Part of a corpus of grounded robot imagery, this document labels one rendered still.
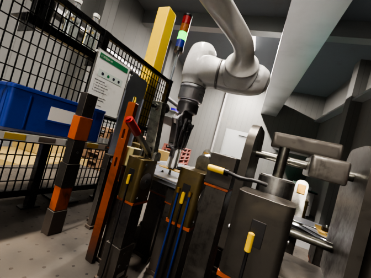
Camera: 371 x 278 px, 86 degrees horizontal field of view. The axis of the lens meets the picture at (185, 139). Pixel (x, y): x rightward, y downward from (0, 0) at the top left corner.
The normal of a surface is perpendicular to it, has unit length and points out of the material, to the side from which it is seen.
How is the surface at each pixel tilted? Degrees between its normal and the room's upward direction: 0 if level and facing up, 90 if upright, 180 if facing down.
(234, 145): 90
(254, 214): 90
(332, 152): 90
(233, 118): 90
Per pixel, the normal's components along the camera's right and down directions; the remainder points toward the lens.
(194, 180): -0.44, -0.14
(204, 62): -0.09, -0.10
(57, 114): 0.77, 0.20
